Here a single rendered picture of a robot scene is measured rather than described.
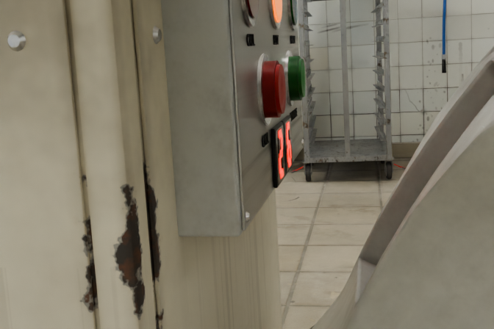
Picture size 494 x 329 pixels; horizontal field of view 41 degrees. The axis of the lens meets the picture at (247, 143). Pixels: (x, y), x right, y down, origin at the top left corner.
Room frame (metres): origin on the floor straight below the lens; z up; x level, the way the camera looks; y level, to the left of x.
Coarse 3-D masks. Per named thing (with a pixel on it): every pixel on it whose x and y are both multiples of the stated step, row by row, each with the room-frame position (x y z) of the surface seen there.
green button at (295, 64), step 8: (296, 56) 0.44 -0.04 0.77; (296, 64) 0.43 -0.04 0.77; (288, 72) 0.43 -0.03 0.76; (296, 72) 0.43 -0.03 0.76; (304, 72) 0.45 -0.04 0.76; (296, 80) 0.43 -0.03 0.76; (304, 80) 0.45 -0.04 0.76; (296, 88) 0.43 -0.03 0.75; (304, 88) 0.45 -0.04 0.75; (296, 96) 0.44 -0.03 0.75
